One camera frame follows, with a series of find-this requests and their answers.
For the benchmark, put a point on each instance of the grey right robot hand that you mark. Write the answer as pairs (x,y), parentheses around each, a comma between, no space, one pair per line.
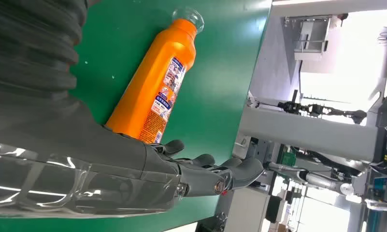
(84,166)

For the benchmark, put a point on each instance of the right arm ribbed grey sleeve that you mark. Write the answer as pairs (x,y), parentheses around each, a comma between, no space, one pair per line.
(26,41)

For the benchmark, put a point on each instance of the green crate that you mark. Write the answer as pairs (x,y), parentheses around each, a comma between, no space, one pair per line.
(287,158)

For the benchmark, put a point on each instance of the white square pillar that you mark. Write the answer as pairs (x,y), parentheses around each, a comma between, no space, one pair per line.
(308,131)

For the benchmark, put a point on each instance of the black robot on stand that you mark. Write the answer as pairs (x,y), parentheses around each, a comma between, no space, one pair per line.
(308,109)

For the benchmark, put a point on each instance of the silver duct pipe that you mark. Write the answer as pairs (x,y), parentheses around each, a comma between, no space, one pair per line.
(321,181)

